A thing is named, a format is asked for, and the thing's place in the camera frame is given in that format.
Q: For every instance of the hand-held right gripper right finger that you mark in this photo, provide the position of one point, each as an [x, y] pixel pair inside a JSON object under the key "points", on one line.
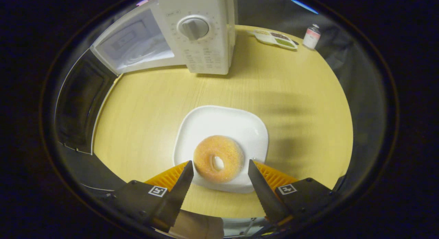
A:
{"points": [[265, 194]]}

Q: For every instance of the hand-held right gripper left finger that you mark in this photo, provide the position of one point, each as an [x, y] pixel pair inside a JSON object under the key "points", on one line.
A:
{"points": [[178, 194]]}

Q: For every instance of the glazed donut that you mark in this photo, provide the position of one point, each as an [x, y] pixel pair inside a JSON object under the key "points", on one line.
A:
{"points": [[205, 167]]}

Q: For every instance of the white microwave oven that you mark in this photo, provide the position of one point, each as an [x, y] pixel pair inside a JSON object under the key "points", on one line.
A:
{"points": [[209, 57]]}

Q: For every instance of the white square plate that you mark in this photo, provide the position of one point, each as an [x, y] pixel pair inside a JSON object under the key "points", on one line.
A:
{"points": [[219, 122]]}

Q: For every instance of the white divided snack tray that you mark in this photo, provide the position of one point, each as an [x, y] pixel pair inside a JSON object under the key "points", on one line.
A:
{"points": [[277, 40]]}

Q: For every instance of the small pink label bottle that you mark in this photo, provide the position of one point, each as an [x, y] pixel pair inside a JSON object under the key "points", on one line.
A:
{"points": [[311, 38]]}

